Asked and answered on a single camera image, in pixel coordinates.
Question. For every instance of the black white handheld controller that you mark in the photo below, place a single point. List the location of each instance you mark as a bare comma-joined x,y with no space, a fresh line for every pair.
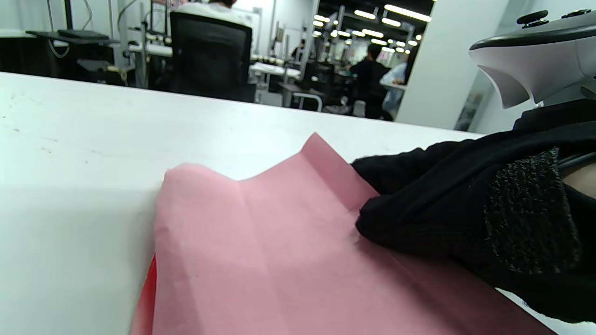
535,60

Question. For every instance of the dark wooden desk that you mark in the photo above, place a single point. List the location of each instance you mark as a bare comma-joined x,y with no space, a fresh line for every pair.
46,35

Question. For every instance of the brown side table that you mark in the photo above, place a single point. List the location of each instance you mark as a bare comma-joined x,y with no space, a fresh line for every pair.
298,88

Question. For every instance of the row of ceiling light strips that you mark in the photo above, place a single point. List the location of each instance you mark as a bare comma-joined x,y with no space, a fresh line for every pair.
405,11

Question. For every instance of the person's right hand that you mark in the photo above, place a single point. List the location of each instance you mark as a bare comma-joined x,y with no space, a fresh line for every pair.
442,200

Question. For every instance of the white workbench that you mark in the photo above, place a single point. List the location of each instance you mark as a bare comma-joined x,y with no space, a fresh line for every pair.
274,70

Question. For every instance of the pink cloth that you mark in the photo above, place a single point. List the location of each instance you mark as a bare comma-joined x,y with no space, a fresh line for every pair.
279,260

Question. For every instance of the black mesh office chair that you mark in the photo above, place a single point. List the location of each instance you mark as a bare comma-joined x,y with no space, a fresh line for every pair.
209,56

